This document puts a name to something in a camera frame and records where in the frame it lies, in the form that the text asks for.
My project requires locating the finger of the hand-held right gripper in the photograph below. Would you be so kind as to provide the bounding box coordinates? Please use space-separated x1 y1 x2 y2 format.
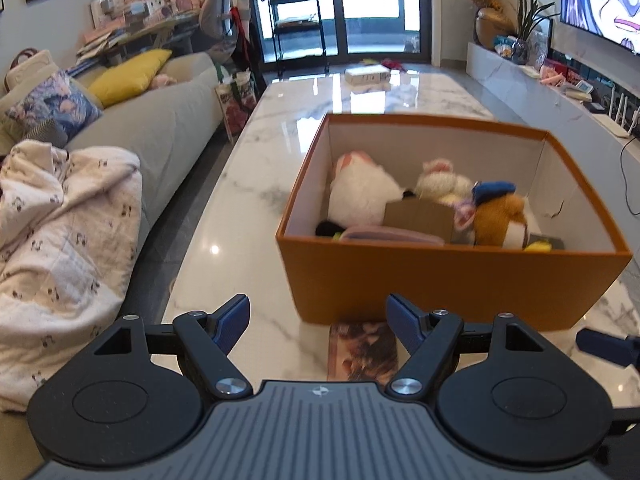
575 327 640 368

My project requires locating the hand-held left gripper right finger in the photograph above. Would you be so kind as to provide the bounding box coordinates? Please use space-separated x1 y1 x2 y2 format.
385 294 546 401

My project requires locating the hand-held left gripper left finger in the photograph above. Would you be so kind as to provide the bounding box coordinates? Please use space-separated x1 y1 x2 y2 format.
95 294 253 401

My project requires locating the illustrated dark card box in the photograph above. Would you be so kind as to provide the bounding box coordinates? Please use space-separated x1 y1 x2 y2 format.
327 321 399 383

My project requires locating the large orange storage box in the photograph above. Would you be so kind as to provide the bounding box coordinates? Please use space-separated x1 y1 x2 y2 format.
276 113 633 332

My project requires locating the pink soft pouch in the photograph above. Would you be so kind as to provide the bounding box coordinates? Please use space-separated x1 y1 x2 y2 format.
339 225 446 247

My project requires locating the brown cardboard box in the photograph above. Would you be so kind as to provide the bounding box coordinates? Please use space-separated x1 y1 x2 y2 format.
382 197 456 243

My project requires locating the brown plush toy blue hat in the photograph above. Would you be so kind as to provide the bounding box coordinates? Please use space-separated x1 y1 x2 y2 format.
455 181 543 251

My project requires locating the cream plush toy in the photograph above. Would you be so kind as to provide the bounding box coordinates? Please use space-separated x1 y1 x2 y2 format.
415 158 473 206

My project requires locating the white and black plush toy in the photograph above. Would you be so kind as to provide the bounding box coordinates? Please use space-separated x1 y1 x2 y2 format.
315 151 406 238

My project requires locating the cream panda print blanket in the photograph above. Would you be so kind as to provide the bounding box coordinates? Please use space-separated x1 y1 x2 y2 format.
0 140 143 413

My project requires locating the light green sofa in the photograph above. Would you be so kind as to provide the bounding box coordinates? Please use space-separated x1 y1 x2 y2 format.
0 50 226 480

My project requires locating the printed shopping bag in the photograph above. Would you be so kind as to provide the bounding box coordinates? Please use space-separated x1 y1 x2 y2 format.
215 71 261 142

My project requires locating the white router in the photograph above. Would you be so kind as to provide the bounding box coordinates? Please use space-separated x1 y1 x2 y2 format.
595 87 640 138

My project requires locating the white marble television cabinet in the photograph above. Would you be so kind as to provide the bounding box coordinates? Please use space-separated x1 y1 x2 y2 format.
466 40 640 261

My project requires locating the white rectangular box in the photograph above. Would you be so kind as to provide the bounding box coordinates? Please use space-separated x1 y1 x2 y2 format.
345 66 391 86

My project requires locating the striped grey cushion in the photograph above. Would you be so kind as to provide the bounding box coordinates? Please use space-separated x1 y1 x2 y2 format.
22 120 68 148

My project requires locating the yellow pillow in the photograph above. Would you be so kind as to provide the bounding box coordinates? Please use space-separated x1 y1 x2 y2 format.
87 49 173 108

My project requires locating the blue floral cushion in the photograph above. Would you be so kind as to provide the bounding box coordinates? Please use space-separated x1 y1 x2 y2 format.
5 70 103 141

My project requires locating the potted green plant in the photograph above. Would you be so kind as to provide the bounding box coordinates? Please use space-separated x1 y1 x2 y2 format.
510 0 561 66

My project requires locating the black rolling cart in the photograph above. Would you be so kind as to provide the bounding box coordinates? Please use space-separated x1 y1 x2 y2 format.
260 0 331 78

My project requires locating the grey office chair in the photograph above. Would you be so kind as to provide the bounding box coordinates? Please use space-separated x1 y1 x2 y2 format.
199 0 238 56

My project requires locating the cluttered desk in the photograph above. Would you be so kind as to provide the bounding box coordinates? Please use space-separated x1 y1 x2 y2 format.
75 0 206 68

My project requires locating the brown vase with dried flowers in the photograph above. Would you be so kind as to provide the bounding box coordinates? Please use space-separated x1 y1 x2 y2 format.
462 0 516 51

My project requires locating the beige cushion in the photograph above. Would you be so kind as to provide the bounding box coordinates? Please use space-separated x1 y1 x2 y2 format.
5 49 53 91

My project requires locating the black cable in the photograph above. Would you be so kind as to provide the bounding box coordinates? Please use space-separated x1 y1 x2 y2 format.
620 137 640 211

